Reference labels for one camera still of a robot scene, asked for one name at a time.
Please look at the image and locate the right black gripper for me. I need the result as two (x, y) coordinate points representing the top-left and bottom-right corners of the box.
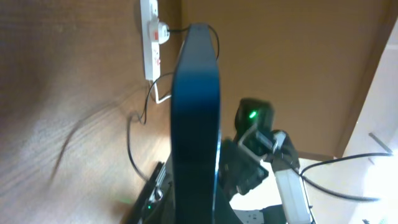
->
(219, 130), (300, 201)

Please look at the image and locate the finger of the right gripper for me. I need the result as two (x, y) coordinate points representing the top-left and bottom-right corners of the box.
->
(124, 161), (174, 224)

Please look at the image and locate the blue screen smartphone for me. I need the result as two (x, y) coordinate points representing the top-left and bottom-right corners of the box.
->
(170, 24), (220, 224)

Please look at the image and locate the black charging cable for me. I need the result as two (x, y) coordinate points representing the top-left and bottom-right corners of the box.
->
(126, 24), (220, 183)

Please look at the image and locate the white power strip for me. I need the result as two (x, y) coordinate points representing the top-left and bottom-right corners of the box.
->
(140, 0), (160, 81)

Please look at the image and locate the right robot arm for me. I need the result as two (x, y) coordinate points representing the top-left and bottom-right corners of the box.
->
(126, 98), (302, 223)

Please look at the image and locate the white charger plug adapter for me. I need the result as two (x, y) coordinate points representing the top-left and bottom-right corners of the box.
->
(149, 19), (170, 45)

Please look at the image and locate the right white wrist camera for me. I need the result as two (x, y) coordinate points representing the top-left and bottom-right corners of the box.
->
(274, 169), (312, 224)

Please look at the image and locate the right camera black cable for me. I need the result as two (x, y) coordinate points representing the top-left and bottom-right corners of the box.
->
(298, 152), (394, 202)

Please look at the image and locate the white power strip cord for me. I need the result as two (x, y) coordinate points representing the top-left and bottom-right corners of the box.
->
(152, 80), (172, 105)

